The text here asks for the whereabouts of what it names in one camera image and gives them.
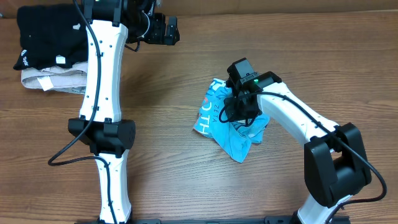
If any light blue t-shirt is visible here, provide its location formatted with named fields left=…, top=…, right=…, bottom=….
left=193, top=78, right=271, bottom=163

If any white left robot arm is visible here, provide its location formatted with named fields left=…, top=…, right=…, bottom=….
left=68, top=0, right=180, bottom=223

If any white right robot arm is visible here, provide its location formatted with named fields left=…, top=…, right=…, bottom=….
left=221, top=58, right=371, bottom=223

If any black folded garment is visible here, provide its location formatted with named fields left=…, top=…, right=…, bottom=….
left=13, top=4, right=88, bottom=70

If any beige folded garment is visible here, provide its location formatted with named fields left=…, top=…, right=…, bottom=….
left=21, top=62, right=88, bottom=91

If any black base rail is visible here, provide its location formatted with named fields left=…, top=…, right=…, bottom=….
left=74, top=215, right=351, bottom=224

